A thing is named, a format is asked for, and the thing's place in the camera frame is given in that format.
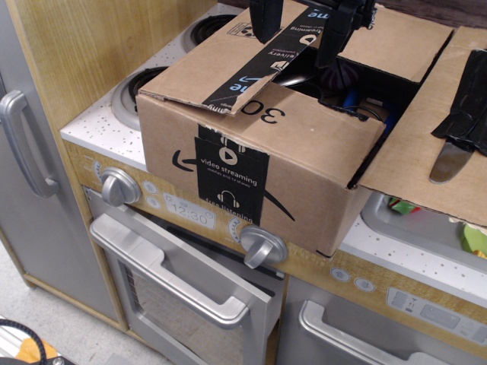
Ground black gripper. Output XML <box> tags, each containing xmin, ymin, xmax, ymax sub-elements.
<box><xmin>249</xmin><ymin>0</ymin><xmax>377</xmax><ymax>68</ymax></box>

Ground brown cardboard shipping box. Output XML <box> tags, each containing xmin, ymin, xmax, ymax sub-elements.
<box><xmin>137</xmin><ymin>1</ymin><xmax>486</xmax><ymax>256</ymax></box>

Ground silver pot lid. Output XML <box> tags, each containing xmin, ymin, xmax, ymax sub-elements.
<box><xmin>272</xmin><ymin>67</ymin><xmax>317</xmax><ymax>87</ymax></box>

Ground purple striped ball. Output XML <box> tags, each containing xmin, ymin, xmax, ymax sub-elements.
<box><xmin>320</xmin><ymin>59</ymin><xmax>363</xmax><ymax>90</ymax></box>

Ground silver rear stove burner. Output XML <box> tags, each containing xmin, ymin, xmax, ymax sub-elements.
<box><xmin>182</xmin><ymin>14</ymin><xmax>236</xmax><ymax>53</ymax></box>

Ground silver stove burner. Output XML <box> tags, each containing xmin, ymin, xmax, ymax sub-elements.
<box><xmin>111</xmin><ymin>66</ymin><xmax>167</xmax><ymax>132</ymax></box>
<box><xmin>182</xmin><ymin>14</ymin><xmax>236</xmax><ymax>53</ymax></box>

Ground silver front stove burner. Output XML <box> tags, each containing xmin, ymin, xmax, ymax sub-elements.
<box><xmin>111</xmin><ymin>66</ymin><xmax>167</xmax><ymax>132</ymax></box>

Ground green red toy packet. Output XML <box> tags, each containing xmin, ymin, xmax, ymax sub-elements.
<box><xmin>387</xmin><ymin>197</ymin><xmax>421</xmax><ymax>215</ymax></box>

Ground silver right oven knob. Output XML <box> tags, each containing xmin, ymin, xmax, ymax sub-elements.
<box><xmin>240</xmin><ymin>225</ymin><xmax>288</xmax><ymax>268</ymax></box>

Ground silver oven knob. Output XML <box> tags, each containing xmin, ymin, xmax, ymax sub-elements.
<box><xmin>240</xmin><ymin>225</ymin><xmax>288</xmax><ymax>268</ymax></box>
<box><xmin>101</xmin><ymin>167</ymin><xmax>142</xmax><ymax>208</ymax></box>

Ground silver left oven knob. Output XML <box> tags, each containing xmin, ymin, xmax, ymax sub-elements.
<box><xmin>101</xmin><ymin>167</ymin><xmax>142</xmax><ymax>208</ymax></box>

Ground grey toy sink basin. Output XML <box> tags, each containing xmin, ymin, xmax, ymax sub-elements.
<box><xmin>361</xmin><ymin>192</ymin><xmax>486</xmax><ymax>273</ymax></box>

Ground yellow green toy item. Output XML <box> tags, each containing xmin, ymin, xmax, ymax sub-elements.
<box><xmin>460</xmin><ymin>224</ymin><xmax>486</xmax><ymax>259</ymax></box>

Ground wooden toy kitchen unit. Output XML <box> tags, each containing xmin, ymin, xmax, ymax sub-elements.
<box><xmin>7</xmin><ymin>1</ymin><xmax>486</xmax><ymax>364</ymax></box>

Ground grey toy dishwasher door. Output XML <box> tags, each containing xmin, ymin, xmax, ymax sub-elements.
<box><xmin>276</xmin><ymin>277</ymin><xmax>486</xmax><ymax>364</ymax></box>

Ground grey toy oven door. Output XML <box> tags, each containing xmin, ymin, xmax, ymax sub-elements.
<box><xmin>84</xmin><ymin>189</ymin><xmax>285</xmax><ymax>364</ymax></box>

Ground grey toy fridge door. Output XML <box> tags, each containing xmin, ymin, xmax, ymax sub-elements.
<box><xmin>1</xmin><ymin>1</ymin><xmax>123</xmax><ymax>326</ymax></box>

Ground orange object on floor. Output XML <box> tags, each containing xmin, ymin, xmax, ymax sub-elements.
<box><xmin>15</xmin><ymin>338</ymin><xmax>58</xmax><ymax>363</ymax></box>

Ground black-taped handle butter knife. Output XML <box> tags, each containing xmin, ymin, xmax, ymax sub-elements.
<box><xmin>429</xmin><ymin>49</ymin><xmax>486</xmax><ymax>184</ymax></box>

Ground black cable on floor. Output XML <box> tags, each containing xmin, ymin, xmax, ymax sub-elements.
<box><xmin>0</xmin><ymin>319</ymin><xmax>49</xmax><ymax>362</ymax></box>

